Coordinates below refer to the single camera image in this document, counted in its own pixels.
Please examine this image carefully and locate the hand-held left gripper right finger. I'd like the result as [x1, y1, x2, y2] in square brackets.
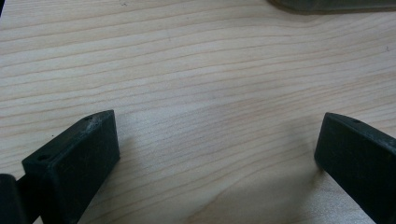
[314, 112, 396, 224]

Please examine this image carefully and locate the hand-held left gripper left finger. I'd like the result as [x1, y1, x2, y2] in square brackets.
[21, 109, 121, 224]

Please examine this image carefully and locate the clear brown storage box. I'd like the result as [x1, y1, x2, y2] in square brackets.
[266, 0, 396, 16]

